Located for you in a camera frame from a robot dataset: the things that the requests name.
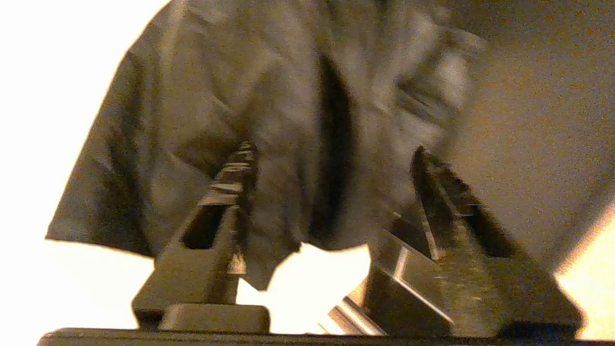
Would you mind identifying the black umbrella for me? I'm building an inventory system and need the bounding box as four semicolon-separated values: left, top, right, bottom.
46;0;615;292

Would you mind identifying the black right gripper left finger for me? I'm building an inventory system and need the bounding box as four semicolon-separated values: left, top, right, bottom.
132;142;271;333

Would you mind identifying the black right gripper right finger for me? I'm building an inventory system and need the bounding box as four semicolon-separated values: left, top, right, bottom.
329;147;585;338

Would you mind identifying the white ribbed cabinet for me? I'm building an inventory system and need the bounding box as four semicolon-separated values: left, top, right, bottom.
0;0;615;339

